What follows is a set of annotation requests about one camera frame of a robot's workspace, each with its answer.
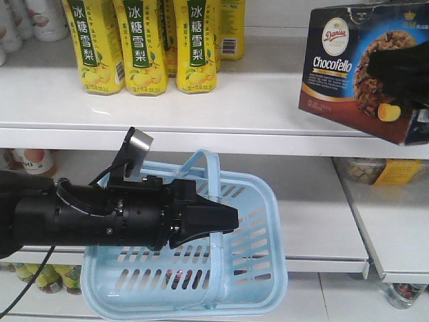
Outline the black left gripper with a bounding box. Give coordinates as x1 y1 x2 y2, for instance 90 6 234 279
106 176 239 250

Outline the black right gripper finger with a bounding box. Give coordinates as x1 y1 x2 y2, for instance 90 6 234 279
367 42 428 109

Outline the Chocofello cookie box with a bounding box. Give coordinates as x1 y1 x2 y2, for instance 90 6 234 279
299 1 428 146

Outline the light blue shopping basket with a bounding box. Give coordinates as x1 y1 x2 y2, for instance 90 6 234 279
80 150 288 321

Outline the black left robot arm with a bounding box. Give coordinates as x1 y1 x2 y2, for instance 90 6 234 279
1 170 239 258

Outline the white supermarket shelf unit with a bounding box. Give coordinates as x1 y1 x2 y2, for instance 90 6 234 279
1 28 428 321

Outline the yellow pear drink bottle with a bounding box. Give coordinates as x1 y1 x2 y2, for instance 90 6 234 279
62 0 125 95

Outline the rear yellow pear bottle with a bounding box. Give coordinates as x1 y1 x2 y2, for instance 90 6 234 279
220 0 245 60

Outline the white peach drink bottle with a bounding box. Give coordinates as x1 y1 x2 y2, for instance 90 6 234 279
25 0 69 42

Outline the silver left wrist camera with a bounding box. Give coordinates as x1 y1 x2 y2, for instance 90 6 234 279
121 127 154 181

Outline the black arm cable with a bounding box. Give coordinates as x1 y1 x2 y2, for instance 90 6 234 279
0 246 57 316

